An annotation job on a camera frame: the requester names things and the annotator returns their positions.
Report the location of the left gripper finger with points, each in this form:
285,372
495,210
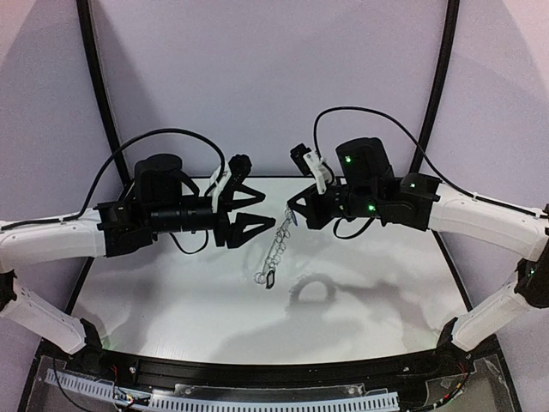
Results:
251,196
246,227

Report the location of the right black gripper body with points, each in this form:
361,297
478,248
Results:
325,202

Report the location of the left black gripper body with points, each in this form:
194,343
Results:
221,221

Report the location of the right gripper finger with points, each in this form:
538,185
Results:
304,197
301,209

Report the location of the key with blue tag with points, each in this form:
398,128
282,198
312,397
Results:
290,216

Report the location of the metal keyring disc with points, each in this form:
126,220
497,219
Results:
275,252

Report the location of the key with black tag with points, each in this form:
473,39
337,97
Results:
270,279

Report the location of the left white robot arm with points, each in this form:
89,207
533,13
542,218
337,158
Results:
163,199

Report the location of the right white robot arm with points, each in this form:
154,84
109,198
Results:
370,190

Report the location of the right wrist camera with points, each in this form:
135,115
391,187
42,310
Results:
310,163

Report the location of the right black frame post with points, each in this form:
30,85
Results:
439,78

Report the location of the black frame post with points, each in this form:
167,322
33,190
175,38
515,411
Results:
439,78
89,42

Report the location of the black front aluminium rail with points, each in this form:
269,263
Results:
163,373

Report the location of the white slotted cable duct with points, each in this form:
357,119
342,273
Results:
344,398

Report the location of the left black frame post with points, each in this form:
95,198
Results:
89,42

